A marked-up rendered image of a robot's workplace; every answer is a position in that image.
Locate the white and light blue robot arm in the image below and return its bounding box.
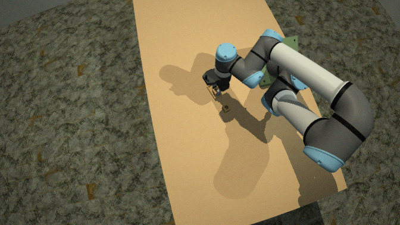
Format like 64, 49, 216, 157
215, 29, 374, 173

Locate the tan shallow rectangular tray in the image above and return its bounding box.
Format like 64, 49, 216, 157
207, 85, 222, 100

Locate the beige number cube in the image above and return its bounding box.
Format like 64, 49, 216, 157
212, 87, 219, 96
222, 104, 231, 113

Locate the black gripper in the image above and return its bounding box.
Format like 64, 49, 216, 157
202, 68, 232, 96

